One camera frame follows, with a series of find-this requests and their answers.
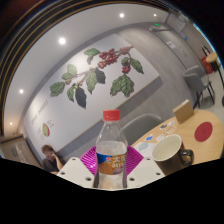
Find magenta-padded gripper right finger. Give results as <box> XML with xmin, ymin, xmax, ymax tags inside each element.
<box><xmin>124</xmin><ymin>143</ymin><xmax>166</xmax><ymax>189</ymax></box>

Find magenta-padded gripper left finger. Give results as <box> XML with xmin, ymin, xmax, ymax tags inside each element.
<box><xmin>56</xmin><ymin>145</ymin><xmax>99</xmax><ymax>189</ymax></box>

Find clear red-capped drink bottle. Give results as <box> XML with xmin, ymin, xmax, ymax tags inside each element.
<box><xmin>94</xmin><ymin>109</ymin><xmax>130</xmax><ymax>191</ymax></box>

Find white paper sheet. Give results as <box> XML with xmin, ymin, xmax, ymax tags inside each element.
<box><xmin>134</xmin><ymin>141</ymin><xmax>156</xmax><ymax>160</ymax></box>

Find person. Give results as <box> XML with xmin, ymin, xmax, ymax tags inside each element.
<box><xmin>40</xmin><ymin>144</ymin><xmax>67</xmax><ymax>175</ymax></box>

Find dark mug with white inside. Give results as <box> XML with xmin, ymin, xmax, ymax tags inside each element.
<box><xmin>151</xmin><ymin>133</ymin><xmax>195</xmax><ymax>177</ymax></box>

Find grey shell chair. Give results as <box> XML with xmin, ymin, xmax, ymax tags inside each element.
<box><xmin>120</xmin><ymin>113</ymin><xmax>164</xmax><ymax>147</ymax></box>

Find flat round red coaster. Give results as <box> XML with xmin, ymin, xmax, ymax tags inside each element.
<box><xmin>194</xmin><ymin>121</ymin><xmax>214</xmax><ymax>143</ymax></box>

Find brown cardboard box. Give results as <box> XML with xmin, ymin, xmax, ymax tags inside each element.
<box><xmin>172</xmin><ymin>98</ymin><xmax>195</xmax><ymax>125</ymax></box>

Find red floor box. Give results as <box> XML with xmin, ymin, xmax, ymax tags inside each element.
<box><xmin>199</xmin><ymin>55</ymin><xmax>214</xmax><ymax>75</ymax></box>

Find grey door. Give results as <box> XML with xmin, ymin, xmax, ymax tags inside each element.
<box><xmin>150</xmin><ymin>25</ymin><xmax>202</xmax><ymax>72</ymax></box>

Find round ceiling lights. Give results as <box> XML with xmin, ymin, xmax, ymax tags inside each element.
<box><xmin>9</xmin><ymin>11</ymin><xmax>158</xmax><ymax>128</ymax></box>

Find black bin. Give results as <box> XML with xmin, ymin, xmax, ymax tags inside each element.
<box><xmin>201</xmin><ymin>44</ymin><xmax>211</xmax><ymax>57</ymax></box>

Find white notice board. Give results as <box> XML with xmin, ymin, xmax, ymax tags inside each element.
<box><xmin>166</xmin><ymin>13</ymin><xmax>188</xmax><ymax>35</ymax></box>

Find coffee plant wall mural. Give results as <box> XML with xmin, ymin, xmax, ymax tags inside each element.
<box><xmin>48</xmin><ymin>45</ymin><xmax>145</xmax><ymax>111</ymax></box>

